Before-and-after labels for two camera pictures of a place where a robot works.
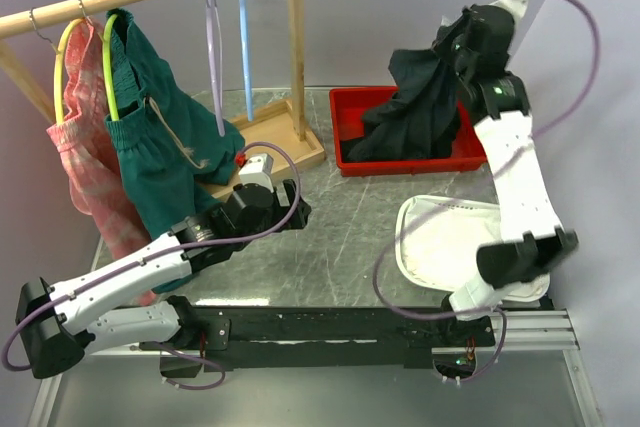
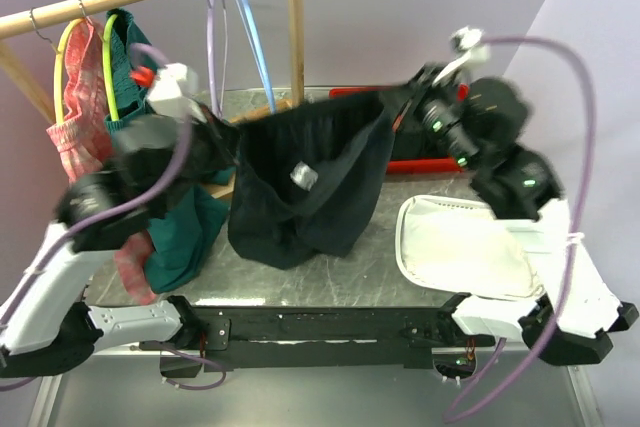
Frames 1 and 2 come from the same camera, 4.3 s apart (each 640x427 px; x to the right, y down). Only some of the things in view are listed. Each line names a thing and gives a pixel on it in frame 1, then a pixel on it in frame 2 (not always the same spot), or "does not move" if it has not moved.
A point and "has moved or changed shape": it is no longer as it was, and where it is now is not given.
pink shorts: x=83 y=140 does not move
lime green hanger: x=110 y=80 does not move
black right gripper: x=445 y=33 to x=422 y=90
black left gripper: x=299 y=218 to x=224 y=137
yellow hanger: x=58 y=71 does not move
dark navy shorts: x=421 y=117 has moved or changed shape
